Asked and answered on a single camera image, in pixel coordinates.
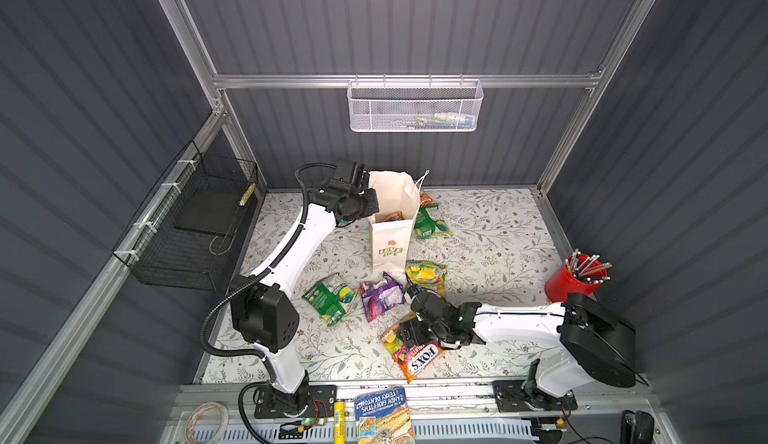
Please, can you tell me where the green Fox's candy bag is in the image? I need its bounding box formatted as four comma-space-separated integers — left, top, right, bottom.
405, 260, 448, 297

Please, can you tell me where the orange Fox's candy bag large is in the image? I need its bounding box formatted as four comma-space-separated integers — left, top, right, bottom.
380, 314, 444, 383

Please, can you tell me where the white paper bag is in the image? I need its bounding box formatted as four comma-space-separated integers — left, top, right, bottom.
368, 170, 429, 274

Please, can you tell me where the orange snack packet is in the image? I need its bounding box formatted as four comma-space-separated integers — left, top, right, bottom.
420, 193, 435, 207

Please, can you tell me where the green snack packet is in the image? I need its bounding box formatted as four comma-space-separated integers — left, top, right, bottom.
414, 203, 453, 240
302, 273, 358, 327

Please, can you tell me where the orange Fox's candy bag small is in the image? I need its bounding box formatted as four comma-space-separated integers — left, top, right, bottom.
384, 211, 404, 223

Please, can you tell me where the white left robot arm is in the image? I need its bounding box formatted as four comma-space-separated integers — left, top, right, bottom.
200, 159, 379, 415

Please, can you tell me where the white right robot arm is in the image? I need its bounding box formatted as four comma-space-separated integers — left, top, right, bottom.
405, 286, 645, 412

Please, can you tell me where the purple snack packet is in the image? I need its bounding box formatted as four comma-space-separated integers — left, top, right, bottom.
359, 272, 405, 322

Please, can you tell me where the blue paperback book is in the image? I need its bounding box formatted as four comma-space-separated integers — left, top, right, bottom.
354, 387, 415, 444

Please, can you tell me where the yellow marker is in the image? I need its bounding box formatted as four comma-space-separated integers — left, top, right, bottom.
333, 401, 346, 444

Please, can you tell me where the red pen cup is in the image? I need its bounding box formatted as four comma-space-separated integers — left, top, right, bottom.
544, 249, 612, 303

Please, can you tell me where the white wire wall basket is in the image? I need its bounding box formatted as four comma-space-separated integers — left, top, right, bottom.
346, 77, 484, 133

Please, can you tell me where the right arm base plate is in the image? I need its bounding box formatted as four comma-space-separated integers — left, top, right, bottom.
491, 379, 578, 413

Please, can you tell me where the white slotted cable duct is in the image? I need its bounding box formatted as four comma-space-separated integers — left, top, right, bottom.
192, 418, 540, 443

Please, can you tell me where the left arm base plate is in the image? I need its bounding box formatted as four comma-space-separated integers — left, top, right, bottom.
253, 384, 338, 419

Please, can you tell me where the black wire side basket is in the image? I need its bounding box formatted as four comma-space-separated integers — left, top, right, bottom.
113, 144, 259, 291

